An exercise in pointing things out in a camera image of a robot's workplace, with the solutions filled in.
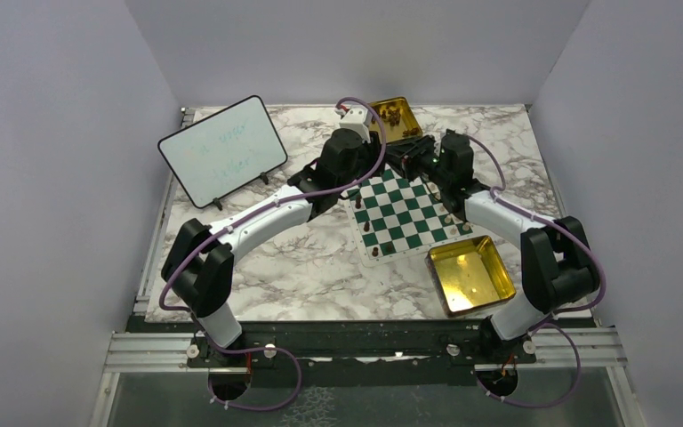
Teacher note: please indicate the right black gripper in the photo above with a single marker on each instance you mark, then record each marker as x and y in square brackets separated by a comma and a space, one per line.
[405, 155]

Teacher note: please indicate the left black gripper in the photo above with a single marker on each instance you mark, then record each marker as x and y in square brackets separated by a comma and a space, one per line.
[371, 149]

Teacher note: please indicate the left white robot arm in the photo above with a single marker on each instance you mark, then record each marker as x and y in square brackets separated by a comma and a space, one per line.
[200, 264]

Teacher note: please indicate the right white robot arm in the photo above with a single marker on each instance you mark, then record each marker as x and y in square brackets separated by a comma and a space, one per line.
[558, 267]

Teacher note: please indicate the white chess pieces group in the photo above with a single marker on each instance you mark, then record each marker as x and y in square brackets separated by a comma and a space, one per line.
[453, 218]

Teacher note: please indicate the dark pieces in tin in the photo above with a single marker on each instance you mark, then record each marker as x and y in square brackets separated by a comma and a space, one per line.
[390, 115]

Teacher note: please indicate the tin with dark pieces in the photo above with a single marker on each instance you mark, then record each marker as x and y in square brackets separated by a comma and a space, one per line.
[408, 127]

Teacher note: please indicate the green white chess board mat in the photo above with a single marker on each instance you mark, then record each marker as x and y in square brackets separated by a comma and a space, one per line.
[402, 213]

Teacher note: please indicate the empty gold tin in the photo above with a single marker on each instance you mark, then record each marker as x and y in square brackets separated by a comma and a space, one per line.
[469, 275]

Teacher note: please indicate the small whiteboard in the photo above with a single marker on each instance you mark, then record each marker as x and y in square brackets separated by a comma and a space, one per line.
[224, 151]

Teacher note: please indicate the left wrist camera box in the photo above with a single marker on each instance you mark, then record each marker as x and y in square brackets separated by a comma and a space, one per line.
[357, 120]

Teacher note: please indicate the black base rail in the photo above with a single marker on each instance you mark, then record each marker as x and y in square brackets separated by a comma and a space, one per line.
[355, 353]

